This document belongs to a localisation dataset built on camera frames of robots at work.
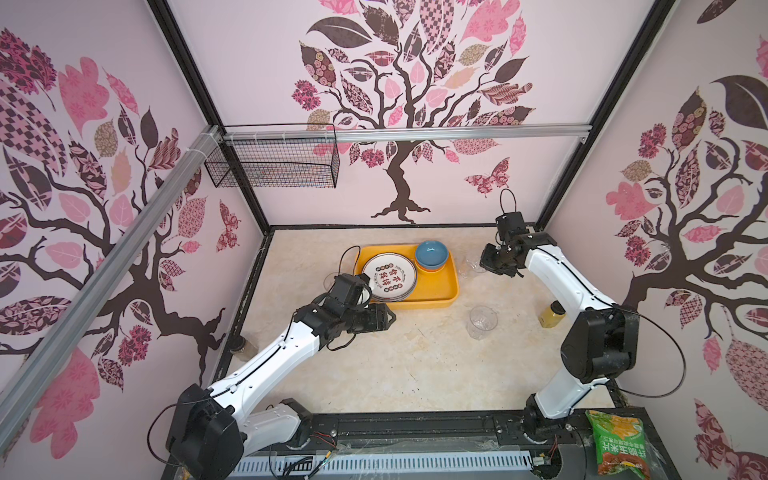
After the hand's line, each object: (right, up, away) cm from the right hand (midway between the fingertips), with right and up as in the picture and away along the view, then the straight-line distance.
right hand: (485, 260), depth 89 cm
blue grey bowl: (-15, +2, +14) cm, 20 cm away
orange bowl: (-15, -4, +11) cm, 19 cm away
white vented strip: (-36, -49, -19) cm, 64 cm away
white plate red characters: (-29, -6, +13) cm, 32 cm away
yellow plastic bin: (-15, -10, +10) cm, 21 cm away
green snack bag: (+26, -43, -21) cm, 54 cm away
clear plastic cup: (-6, -1, -6) cm, 9 cm away
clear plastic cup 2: (0, -19, +3) cm, 19 cm away
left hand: (-30, -17, -11) cm, 36 cm away
